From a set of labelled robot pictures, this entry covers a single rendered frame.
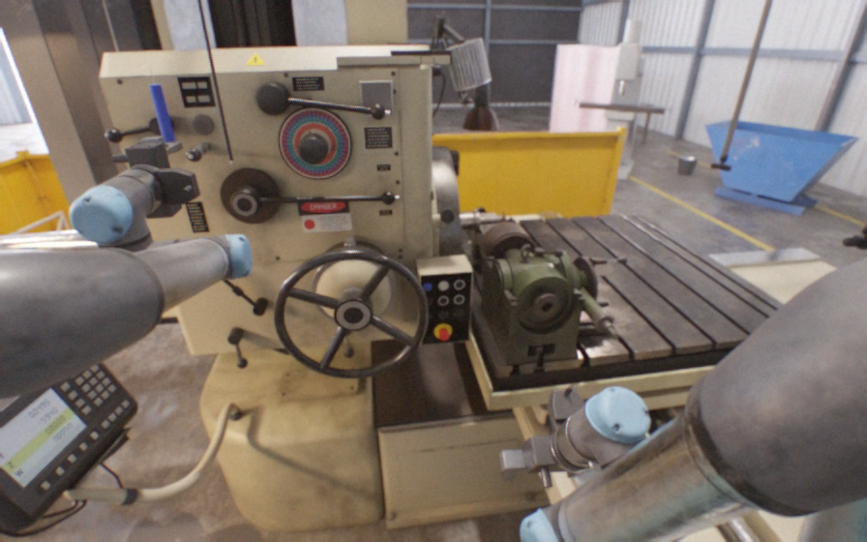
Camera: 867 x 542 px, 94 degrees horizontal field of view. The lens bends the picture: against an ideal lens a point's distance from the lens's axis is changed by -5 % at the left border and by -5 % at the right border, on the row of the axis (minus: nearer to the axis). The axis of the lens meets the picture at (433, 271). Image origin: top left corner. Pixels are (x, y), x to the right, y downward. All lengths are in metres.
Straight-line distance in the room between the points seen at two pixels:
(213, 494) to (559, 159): 3.45
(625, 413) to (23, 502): 1.09
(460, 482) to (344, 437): 0.58
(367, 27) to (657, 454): 1.62
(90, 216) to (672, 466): 0.75
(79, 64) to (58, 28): 0.12
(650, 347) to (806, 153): 5.55
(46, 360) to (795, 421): 0.48
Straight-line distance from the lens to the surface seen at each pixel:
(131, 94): 1.23
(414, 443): 1.81
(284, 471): 1.92
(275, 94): 1.06
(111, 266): 0.44
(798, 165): 6.98
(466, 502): 2.19
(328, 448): 1.80
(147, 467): 2.77
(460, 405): 1.79
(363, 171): 1.14
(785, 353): 0.30
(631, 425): 0.63
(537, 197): 4.00
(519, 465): 0.80
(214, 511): 2.45
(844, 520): 0.48
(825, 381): 0.29
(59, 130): 2.12
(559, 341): 1.40
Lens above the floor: 1.90
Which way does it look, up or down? 28 degrees down
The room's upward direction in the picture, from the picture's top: straight up
